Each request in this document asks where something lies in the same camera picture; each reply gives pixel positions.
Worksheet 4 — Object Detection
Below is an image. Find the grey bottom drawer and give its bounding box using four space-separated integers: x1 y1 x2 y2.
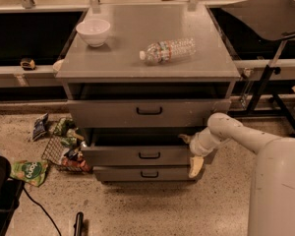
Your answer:
93 165 205 182

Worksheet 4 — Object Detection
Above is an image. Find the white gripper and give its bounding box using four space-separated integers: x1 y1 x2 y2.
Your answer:
178 128 228 178

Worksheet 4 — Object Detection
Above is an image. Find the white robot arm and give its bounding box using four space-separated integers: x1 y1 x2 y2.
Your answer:
179 113 295 236

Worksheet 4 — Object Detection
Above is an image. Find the grey top drawer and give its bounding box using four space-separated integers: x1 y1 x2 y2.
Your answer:
68 99 230 128

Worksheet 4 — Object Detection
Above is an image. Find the blue chip bag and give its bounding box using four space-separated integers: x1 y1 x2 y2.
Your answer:
32 113 49 141

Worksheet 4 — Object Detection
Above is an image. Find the black chair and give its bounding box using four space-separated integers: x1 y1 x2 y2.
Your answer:
0 155 24 236

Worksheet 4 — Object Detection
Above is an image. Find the green snack pack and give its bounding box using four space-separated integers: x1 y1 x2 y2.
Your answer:
53 118 75 137

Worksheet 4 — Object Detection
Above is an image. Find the tape measure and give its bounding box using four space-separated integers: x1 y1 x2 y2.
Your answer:
20 58 35 71

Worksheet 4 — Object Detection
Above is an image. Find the red snack bag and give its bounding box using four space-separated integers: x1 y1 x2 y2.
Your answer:
61 157 90 172

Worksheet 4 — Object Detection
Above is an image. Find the white ceramic bowl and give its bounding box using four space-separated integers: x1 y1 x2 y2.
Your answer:
76 19 111 47

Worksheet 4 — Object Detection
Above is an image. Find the wire basket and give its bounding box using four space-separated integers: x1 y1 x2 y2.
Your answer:
41 135 86 172

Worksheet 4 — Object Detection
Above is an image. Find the green snack bag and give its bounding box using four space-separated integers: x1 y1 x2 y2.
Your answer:
10 160 48 187

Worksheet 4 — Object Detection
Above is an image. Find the grey drawer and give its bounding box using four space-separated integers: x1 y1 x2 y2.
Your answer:
68 99 230 128
93 165 205 182
82 134 192 167

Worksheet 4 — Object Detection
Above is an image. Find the black cable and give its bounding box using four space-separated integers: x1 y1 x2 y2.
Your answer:
22 186 63 236

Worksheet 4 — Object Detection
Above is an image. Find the black stand tray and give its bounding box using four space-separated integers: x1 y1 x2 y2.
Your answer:
213 0 295 131

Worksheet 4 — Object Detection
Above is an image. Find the clear plastic water bottle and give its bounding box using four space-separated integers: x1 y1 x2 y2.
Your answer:
139 38 196 64

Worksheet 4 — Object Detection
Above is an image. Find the black cylindrical tool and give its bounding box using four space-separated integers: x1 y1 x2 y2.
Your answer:
74 211 84 236

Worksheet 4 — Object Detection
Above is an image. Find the grey drawer cabinet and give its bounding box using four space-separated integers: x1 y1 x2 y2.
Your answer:
54 2 242 184

